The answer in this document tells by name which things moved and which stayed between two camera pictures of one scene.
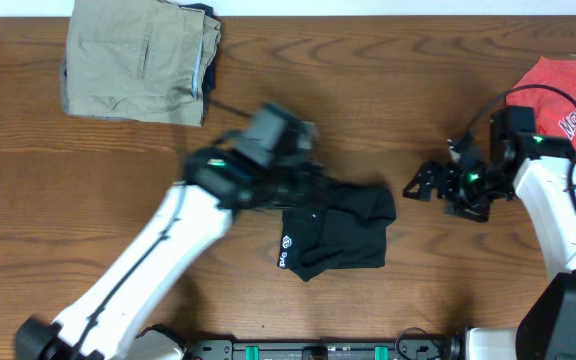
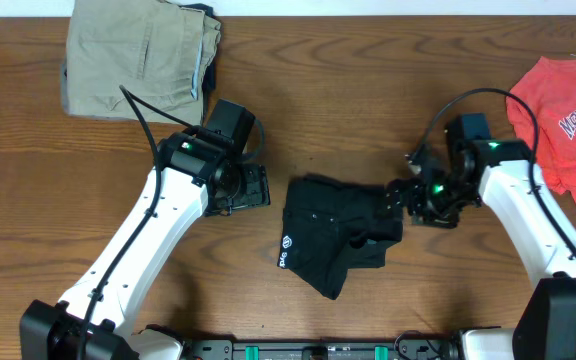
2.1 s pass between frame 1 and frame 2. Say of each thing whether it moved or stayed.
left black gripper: moved
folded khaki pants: stayed
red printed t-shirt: stayed
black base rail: stayed
